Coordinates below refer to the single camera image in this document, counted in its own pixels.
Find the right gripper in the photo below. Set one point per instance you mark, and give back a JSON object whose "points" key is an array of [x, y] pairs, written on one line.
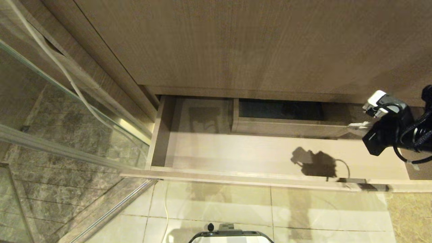
{"points": [[388, 131]]}

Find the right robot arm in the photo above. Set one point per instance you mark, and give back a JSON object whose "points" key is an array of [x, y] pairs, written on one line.
{"points": [[426, 133]]}

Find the wooden inner drawer compartment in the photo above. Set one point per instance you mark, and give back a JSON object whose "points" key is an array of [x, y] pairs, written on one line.
{"points": [[290, 127]]}

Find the wooden drawer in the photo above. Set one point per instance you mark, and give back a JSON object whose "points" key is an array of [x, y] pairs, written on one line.
{"points": [[256, 153]]}

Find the wooden cabinet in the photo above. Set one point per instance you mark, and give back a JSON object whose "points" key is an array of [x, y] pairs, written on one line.
{"points": [[256, 44]]}

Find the glass shower door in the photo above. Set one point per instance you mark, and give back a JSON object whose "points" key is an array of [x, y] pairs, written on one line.
{"points": [[50, 141]]}

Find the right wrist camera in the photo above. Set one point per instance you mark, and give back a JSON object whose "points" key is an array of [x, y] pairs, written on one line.
{"points": [[376, 101]]}

